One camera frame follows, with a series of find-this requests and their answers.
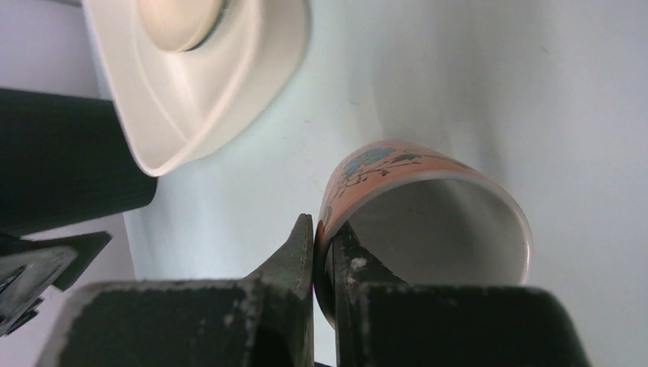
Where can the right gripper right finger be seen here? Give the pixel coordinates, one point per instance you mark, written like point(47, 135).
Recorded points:
point(382, 321)

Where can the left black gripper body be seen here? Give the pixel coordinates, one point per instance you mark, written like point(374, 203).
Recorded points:
point(24, 277)

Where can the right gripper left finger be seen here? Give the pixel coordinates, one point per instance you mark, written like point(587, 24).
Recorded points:
point(262, 319)

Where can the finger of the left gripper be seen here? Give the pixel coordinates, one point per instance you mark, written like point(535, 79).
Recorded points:
point(86, 246)

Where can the orange ceramic mug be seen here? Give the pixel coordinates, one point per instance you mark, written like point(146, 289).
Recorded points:
point(430, 218)

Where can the cream plate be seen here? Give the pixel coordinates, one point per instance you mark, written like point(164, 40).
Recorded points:
point(179, 25)

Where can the black ribbed trash bin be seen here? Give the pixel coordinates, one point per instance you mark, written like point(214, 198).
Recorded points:
point(64, 160)

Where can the white rectangular tub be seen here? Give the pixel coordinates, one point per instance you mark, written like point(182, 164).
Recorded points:
point(178, 107)

